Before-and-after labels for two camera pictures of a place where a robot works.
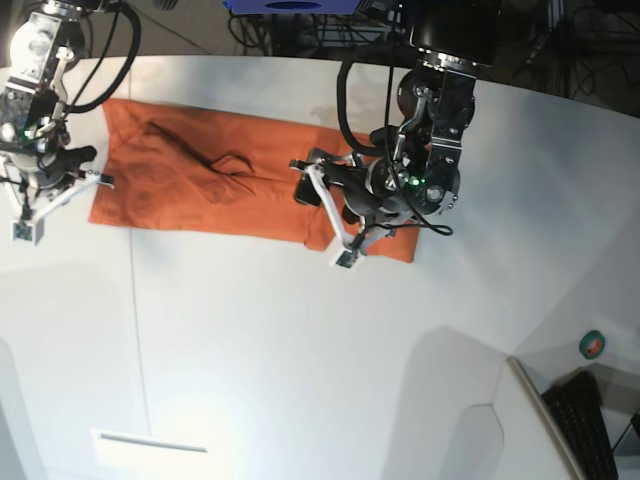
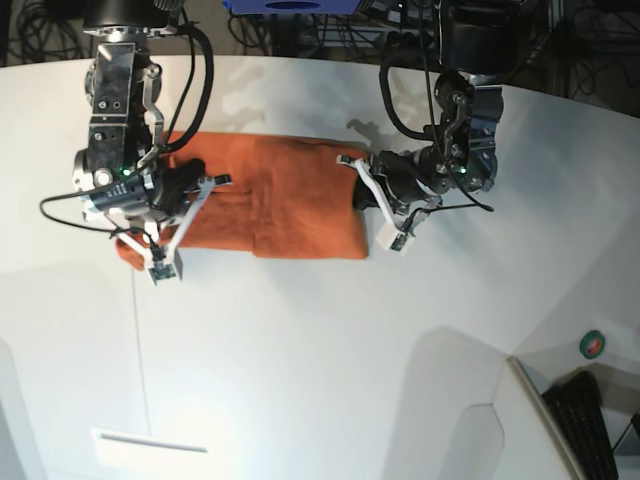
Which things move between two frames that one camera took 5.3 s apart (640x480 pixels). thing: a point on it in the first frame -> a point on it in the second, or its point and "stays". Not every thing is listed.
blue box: (292, 7) stays
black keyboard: (575, 404) stays
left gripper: (33, 120) -> (112, 177)
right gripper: (420, 176) -> (462, 156)
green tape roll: (592, 344) stays
